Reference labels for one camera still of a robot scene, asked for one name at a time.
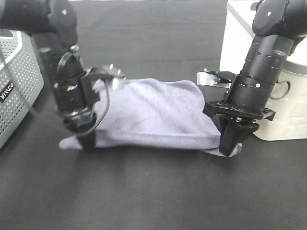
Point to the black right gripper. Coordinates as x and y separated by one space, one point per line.
246 98

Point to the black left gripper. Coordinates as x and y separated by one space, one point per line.
75 98

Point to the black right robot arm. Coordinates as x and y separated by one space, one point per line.
279 26

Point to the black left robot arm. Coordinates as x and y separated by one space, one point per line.
52 25

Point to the white plastic basket grey rim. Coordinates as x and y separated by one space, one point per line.
289 96

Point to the black table cloth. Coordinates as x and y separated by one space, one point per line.
264 187

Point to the grey perforated plastic basket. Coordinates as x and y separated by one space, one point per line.
19 54

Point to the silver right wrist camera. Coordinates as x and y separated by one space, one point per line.
221 79

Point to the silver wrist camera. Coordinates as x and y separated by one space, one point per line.
221 79
115 78

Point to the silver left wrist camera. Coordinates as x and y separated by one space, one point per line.
115 78

